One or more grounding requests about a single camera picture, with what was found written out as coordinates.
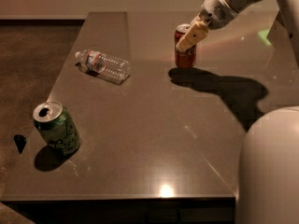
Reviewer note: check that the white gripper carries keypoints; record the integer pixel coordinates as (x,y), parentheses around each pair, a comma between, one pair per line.
(214,12)

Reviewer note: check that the red coke can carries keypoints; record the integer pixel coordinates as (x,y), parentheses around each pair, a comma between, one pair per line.
(187,58)

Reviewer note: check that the small black floor object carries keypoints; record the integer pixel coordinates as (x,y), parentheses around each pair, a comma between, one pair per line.
(20,142)

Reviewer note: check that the clear plastic water bottle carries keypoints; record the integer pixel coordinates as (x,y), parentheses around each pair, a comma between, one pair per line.
(107,67)

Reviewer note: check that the green soda can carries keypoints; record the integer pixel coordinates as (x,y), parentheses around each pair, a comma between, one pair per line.
(57,128)

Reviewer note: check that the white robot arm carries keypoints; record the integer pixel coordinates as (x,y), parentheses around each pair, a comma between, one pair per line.
(267,189)

